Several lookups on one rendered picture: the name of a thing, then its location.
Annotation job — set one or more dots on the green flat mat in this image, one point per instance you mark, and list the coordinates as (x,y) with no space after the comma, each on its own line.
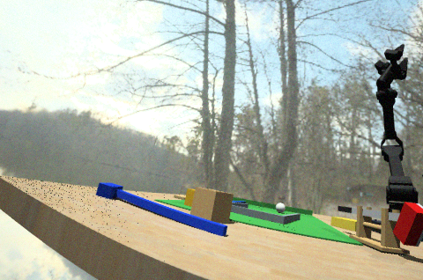
(307,225)

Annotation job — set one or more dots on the tan cube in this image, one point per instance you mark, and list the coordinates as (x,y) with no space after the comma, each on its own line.
(211,204)

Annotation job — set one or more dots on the white golf ball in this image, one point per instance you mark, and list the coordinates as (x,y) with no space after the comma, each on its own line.
(280,207)

